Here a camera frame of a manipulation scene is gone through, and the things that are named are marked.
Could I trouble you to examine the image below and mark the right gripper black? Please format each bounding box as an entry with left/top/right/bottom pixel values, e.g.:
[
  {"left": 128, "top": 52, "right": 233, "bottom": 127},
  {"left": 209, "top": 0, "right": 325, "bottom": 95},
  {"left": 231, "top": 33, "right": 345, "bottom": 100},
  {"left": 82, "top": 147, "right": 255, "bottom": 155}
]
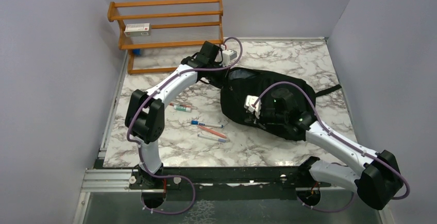
[{"left": 245, "top": 106, "right": 287, "bottom": 130}]

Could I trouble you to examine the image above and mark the black student backpack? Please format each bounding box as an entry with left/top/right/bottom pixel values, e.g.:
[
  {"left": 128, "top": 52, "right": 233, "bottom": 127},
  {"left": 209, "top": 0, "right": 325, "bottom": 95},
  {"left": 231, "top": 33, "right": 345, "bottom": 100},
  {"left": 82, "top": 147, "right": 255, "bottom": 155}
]
[{"left": 201, "top": 67, "right": 341, "bottom": 141}]

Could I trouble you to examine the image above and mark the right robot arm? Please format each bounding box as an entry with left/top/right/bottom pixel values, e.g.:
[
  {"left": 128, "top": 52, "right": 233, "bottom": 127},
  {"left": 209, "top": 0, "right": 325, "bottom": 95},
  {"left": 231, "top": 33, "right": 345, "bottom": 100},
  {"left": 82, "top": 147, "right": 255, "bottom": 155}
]
[{"left": 244, "top": 84, "right": 411, "bottom": 210}]

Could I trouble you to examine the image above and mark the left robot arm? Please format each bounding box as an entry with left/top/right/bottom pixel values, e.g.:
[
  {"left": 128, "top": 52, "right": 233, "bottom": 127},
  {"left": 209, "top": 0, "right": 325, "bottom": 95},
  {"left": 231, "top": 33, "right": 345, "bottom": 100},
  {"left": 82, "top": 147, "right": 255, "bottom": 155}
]
[{"left": 125, "top": 41, "right": 222, "bottom": 188}]

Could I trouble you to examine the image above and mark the wooden shelf rack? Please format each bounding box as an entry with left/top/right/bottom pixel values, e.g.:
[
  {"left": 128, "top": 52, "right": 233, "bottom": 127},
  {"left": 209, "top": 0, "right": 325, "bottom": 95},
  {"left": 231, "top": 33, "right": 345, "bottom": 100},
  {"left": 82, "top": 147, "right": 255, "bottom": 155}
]
[{"left": 107, "top": 0, "right": 224, "bottom": 75}]

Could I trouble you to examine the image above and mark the white green glue stick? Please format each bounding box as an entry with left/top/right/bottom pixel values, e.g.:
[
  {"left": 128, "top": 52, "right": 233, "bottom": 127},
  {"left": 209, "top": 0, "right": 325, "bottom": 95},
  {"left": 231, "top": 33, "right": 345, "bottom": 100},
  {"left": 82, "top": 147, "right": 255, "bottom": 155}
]
[{"left": 173, "top": 106, "right": 192, "bottom": 112}]

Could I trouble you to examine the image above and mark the white blue marker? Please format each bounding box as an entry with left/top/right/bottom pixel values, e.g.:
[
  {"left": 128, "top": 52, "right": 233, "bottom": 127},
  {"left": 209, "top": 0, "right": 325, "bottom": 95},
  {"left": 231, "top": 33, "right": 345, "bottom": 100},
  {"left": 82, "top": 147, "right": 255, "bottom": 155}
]
[{"left": 197, "top": 134, "right": 228, "bottom": 143}]

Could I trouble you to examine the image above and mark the blue capped marker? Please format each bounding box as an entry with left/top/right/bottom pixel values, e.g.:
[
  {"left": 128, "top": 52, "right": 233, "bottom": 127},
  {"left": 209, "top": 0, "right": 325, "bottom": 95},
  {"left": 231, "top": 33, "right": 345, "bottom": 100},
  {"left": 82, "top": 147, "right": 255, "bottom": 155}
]
[{"left": 191, "top": 120, "right": 224, "bottom": 129}]

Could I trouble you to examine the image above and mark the orange pen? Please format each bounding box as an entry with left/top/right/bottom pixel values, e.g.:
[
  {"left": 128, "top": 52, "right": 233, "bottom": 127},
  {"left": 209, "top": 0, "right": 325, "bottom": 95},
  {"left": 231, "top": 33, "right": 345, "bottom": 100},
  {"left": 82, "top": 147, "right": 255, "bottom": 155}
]
[{"left": 198, "top": 126, "right": 227, "bottom": 139}]

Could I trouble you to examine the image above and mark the white red box on shelf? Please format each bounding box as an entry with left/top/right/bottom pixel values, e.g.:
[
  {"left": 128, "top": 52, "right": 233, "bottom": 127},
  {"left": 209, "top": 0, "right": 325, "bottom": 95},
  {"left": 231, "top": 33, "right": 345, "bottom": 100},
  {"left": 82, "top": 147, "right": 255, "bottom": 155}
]
[{"left": 124, "top": 23, "right": 150, "bottom": 37}]

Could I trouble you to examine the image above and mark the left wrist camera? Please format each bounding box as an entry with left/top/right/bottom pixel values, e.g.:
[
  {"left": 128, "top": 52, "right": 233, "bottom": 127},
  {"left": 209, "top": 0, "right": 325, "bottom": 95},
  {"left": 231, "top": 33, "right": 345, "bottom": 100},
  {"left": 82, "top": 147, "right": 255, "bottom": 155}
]
[{"left": 220, "top": 45, "right": 238, "bottom": 67}]

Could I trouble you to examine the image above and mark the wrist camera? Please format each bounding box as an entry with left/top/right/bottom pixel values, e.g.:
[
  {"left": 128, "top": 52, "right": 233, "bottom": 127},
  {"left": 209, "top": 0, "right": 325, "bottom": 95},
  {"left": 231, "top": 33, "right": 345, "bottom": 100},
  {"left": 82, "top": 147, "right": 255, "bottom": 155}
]
[
  {"left": 244, "top": 95, "right": 261, "bottom": 119},
  {"left": 220, "top": 45, "right": 238, "bottom": 67}
]

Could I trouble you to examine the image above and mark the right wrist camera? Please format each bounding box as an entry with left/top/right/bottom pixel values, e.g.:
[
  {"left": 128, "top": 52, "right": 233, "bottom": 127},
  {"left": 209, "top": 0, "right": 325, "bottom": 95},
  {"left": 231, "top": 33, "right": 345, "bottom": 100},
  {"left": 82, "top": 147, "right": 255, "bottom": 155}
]
[{"left": 244, "top": 95, "right": 261, "bottom": 119}]

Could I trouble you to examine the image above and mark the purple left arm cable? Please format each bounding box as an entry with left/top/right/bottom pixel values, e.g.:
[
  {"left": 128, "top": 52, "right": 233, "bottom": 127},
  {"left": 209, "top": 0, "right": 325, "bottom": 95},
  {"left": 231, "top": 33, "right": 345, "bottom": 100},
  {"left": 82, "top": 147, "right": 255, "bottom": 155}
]
[{"left": 126, "top": 37, "right": 243, "bottom": 216}]

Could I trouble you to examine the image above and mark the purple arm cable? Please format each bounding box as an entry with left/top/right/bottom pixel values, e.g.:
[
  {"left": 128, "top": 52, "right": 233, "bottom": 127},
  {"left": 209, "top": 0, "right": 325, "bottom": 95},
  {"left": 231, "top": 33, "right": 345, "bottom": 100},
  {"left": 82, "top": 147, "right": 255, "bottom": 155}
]
[
  {"left": 126, "top": 37, "right": 243, "bottom": 216},
  {"left": 251, "top": 80, "right": 411, "bottom": 214}
]

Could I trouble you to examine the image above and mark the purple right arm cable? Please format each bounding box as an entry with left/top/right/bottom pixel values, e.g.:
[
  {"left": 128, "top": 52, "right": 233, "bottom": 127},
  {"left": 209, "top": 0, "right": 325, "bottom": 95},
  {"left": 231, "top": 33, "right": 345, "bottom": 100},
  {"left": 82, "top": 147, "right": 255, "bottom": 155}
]
[{"left": 251, "top": 80, "right": 411, "bottom": 214}]

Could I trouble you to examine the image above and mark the black mounting rail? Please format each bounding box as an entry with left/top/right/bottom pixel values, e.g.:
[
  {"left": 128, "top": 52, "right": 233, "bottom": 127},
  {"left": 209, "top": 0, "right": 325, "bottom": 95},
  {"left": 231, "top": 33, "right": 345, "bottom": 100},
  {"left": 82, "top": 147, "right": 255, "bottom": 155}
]
[{"left": 94, "top": 159, "right": 332, "bottom": 201}]

